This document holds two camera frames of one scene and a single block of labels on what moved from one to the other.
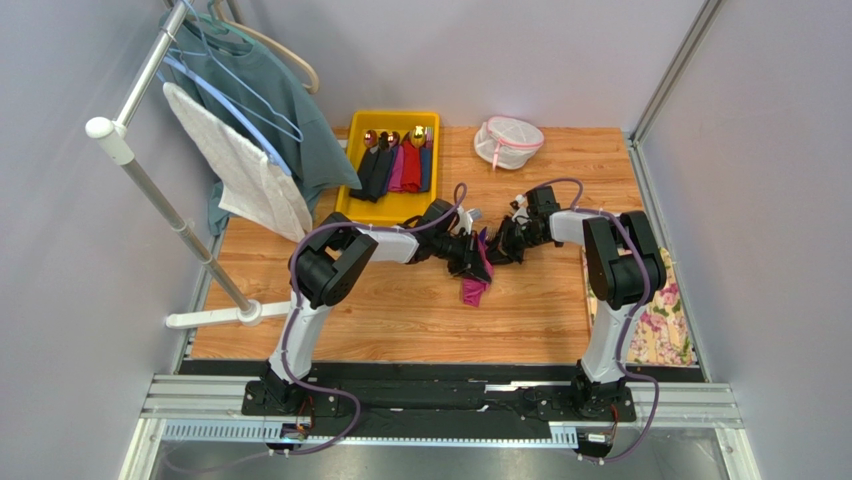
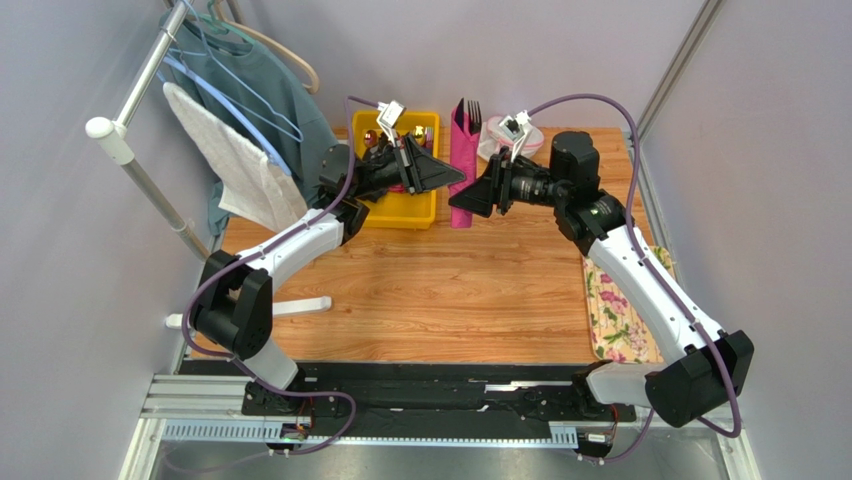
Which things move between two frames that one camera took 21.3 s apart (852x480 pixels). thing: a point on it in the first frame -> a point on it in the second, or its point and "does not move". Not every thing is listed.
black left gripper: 471,263 -> 424,172
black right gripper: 509,237 -> 500,187
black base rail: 437,402 does not move
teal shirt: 250,89 does not move
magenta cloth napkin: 472,289 -> 465,150
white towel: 256,193 does not move
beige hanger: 219,7 does not move
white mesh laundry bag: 507,141 does not move
